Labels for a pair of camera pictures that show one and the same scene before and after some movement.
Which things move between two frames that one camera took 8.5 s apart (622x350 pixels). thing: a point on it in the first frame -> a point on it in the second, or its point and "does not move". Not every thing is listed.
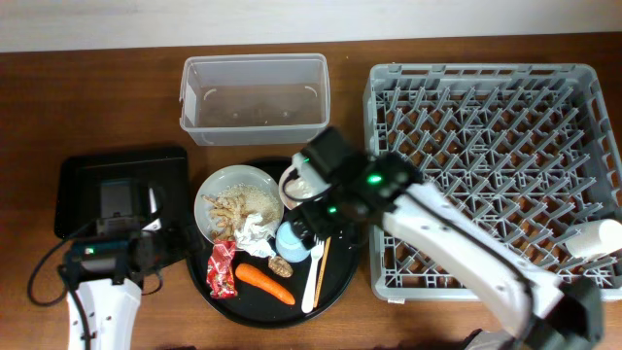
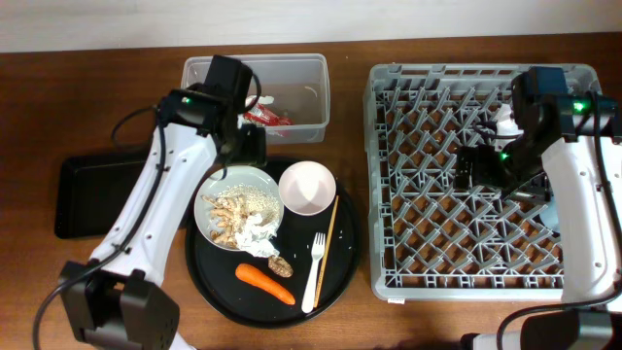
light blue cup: [289, 246] -> [550, 216]
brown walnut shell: [280, 266] does not move
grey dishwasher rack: [509, 156] does not move
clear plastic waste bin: [255, 98] does not move
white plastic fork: [308, 296] does not move
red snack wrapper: [221, 278] -> [263, 114]
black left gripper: [165, 224] -> [257, 138]
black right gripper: [313, 210] -> [481, 156]
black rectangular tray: [79, 175] does not move
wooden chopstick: [322, 273] does not move
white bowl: [295, 191] does not move
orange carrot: [251, 275] does not move
